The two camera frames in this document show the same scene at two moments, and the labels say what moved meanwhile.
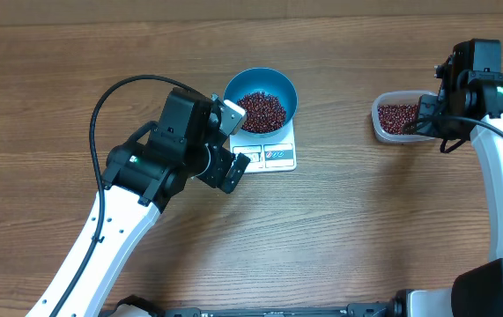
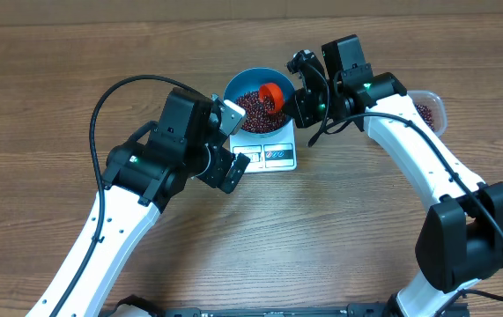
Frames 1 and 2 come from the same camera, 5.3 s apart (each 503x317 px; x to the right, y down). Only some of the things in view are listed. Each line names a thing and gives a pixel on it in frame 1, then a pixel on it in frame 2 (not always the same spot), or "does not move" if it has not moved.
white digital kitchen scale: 272,153 does not move
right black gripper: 427,114 → 303,106
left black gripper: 221,165 does not move
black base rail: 357,310 does not move
